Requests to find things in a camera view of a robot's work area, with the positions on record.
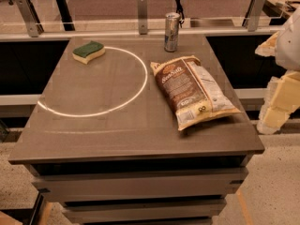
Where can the right metal bracket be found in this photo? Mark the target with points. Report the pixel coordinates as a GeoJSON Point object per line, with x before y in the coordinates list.
{"type": "Point", "coordinates": [256, 9]}

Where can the green yellow sponge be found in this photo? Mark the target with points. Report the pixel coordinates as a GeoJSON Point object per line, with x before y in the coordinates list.
{"type": "Point", "coordinates": [88, 52]}

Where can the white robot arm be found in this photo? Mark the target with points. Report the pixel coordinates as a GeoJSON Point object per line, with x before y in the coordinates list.
{"type": "Point", "coordinates": [288, 44]}

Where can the silver drink can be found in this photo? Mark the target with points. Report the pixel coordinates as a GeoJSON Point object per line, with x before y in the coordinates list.
{"type": "Point", "coordinates": [171, 31]}

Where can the metal bracket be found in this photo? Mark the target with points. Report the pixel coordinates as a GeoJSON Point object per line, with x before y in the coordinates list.
{"type": "Point", "coordinates": [142, 16]}
{"type": "Point", "coordinates": [256, 9]}
{"type": "Point", "coordinates": [28, 17]}

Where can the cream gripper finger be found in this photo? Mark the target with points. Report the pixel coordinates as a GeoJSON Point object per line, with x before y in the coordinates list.
{"type": "Point", "coordinates": [268, 48]}
{"type": "Point", "coordinates": [282, 98]}

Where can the middle metal bracket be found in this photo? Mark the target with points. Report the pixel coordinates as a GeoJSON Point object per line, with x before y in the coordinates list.
{"type": "Point", "coordinates": [142, 16]}

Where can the brown chip bag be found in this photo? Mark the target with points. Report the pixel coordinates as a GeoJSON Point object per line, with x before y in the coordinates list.
{"type": "Point", "coordinates": [191, 91]}

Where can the left metal bracket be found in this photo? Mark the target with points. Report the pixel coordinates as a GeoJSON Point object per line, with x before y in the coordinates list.
{"type": "Point", "coordinates": [28, 17]}

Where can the clear acrylic barrier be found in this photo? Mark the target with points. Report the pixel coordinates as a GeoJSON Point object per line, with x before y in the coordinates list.
{"type": "Point", "coordinates": [125, 25]}

